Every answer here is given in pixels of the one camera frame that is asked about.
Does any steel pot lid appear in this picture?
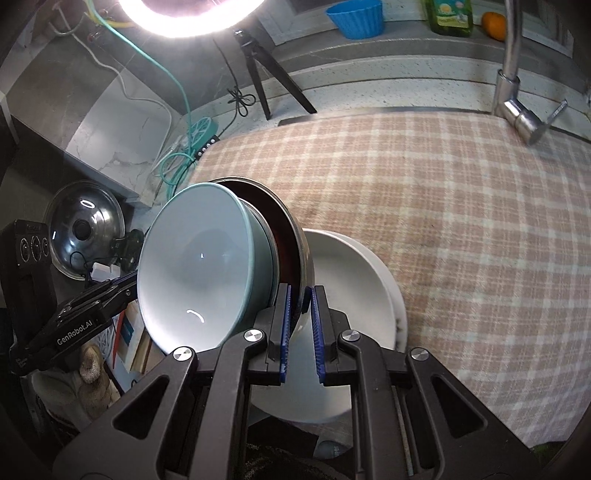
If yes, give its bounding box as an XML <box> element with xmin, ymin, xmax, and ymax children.
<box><xmin>44</xmin><ymin>181</ymin><xmax>125</xmax><ymax>281</ymax></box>

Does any teal cable reel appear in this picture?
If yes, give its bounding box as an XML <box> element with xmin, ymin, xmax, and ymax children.
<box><xmin>188</xmin><ymin>117</ymin><xmax>218</xmax><ymax>150</ymax></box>

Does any green dish soap bottle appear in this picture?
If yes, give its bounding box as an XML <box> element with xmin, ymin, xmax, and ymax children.
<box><xmin>423</xmin><ymin>0</ymin><xmax>474</xmax><ymax>37</ymax></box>

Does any left gloved hand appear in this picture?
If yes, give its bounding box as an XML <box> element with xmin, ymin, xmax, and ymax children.
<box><xmin>31</xmin><ymin>342</ymin><xmax>120</xmax><ymax>432</ymax></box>

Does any ring light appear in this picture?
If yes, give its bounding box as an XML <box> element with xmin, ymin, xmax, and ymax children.
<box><xmin>119</xmin><ymin>0</ymin><xmax>263</xmax><ymax>39</ymax></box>

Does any teal cable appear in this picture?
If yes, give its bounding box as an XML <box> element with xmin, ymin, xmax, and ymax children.
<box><xmin>89</xmin><ymin>0</ymin><xmax>205</xmax><ymax>199</ymax></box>

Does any plaid beige cloth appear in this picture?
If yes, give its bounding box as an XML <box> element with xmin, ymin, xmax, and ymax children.
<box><xmin>191</xmin><ymin>112</ymin><xmax>590</xmax><ymax>446</ymax></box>

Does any black power strip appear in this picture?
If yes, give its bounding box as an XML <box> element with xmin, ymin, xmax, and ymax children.
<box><xmin>192</xmin><ymin>135</ymin><xmax>219</xmax><ymax>159</ymax></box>

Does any black power cable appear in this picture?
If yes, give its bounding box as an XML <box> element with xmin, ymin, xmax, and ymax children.
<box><xmin>211</xmin><ymin>36</ymin><xmax>257</xmax><ymax>139</ymax></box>

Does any light blue ceramic bowl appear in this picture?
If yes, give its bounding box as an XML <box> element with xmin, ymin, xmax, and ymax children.
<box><xmin>137</xmin><ymin>183</ymin><xmax>276</xmax><ymax>354</ymax></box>

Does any orange fruit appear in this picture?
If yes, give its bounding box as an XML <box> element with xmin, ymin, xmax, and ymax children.
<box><xmin>481</xmin><ymin>11</ymin><xmax>507</xmax><ymax>42</ymax></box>

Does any white plate brown leaf pattern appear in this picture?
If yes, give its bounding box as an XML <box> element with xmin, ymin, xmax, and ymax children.
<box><xmin>250</xmin><ymin>229</ymin><xmax>408</xmax><ymax>424</ymax></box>

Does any blue ribbed plastic bowl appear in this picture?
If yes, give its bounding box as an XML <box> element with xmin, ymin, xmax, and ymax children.
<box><xmin>325</xmin><ymin>0</ymin><xmax>385</xmax><ymax>40</ymax></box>

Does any chrome kitchen faucet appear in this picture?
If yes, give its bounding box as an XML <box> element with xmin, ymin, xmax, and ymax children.
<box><xmin>492</xmin><ymin>0</ymin><xmax>568</xmax><ymax>146</ymax></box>

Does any black mini tripod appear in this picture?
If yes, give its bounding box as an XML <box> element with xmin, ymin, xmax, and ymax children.
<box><xmin>232</xmin><ymin>28</ymin><xmax>319</xmax><ymax>121</ymax></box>

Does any large stainless steel bowl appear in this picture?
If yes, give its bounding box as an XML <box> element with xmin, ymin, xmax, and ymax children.
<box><xmin>209</xmin><ymin>176</ymin><xmax>317</xmax><ymax>333</ymax></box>

